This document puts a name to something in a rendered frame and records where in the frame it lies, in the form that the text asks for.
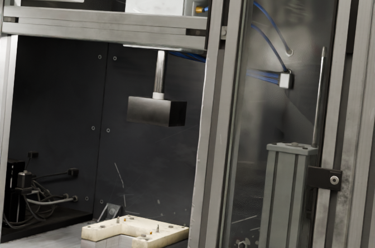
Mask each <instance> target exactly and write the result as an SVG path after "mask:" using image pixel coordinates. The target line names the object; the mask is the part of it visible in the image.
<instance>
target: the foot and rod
mask: <svg viewBox="0 0 375 248"><path fill-rule="evenodd" d="M168 53H169V51H168V50H157V57H156V68H155V80H154V87H153V97H148V96H129V99H128V110H127V121H130V122H135V123H143V124H151V125H158V126H163V127H181V126H185V118H186V107H187V101H181V100H172V99H164V93H165V82H166V71H167V59H168Z"/></svg>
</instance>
